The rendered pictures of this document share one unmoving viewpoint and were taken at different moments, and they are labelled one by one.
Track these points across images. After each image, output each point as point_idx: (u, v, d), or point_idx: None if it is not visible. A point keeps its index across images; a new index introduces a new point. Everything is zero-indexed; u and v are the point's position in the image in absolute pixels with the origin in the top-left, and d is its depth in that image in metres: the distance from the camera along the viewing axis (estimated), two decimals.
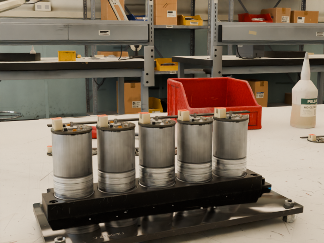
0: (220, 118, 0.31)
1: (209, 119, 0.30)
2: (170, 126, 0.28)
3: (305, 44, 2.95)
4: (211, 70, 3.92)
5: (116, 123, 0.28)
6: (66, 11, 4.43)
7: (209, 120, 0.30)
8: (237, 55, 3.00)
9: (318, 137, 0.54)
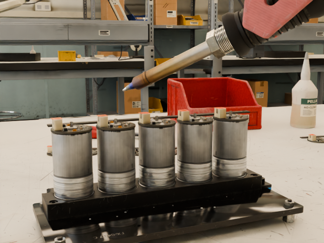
0: (220, 118, 0.31)
1: (209, 119, 0.30)
2: (170, 126, 0.28)
3: (305, 44, 2.95)
4: (211, 70, 3.92)
5: (116, 123, 0.28)
6: (66, 11, 4.43)
7: (209, 120, 0.30)
8: (237, 55, 3.00)
9: (318, 137, 0.54)
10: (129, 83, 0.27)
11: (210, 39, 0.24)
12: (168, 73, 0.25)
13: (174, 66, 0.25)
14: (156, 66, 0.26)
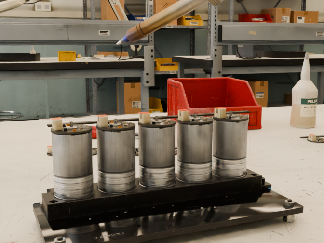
0: (220, 118, 0.31)
1: (209, 119, 0.30)
2: (170, 126, 0.28)
3: (305, 44, 2.95)
4: (211, 70, 3.92)
5: (116, 123, 0.28)
6: (66, 11, 4.43)
7: (209, 120, 0.30)
8: (237, 55, 3.00)
9: (318, 137, 0.54)
10: (124, 36, 0.26)
11: None
12: (163, 23, 0.25)
13: (169, 15, 0.24)
14: (151, 17, 0.25)
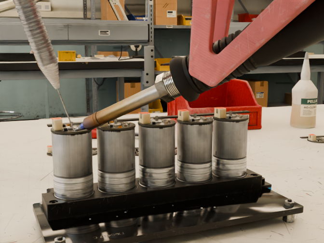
0: (220, 118, 0.31)
1: (209, 119, 0.30)
2: (170, 126, 0.28)
3: None
4: None
5: (116, 123, 0.28)
6: (66, 11, 4.43)
7: (209, 120, 0.30)
8: None
9: (318, 137, 0.54)
10: (81, 123, 0.26)
11: (159, 83, 0.23)
12: (118, 115, 0.25)
13: (124, 109, 0.24)
14: (107, 107, 0.25)
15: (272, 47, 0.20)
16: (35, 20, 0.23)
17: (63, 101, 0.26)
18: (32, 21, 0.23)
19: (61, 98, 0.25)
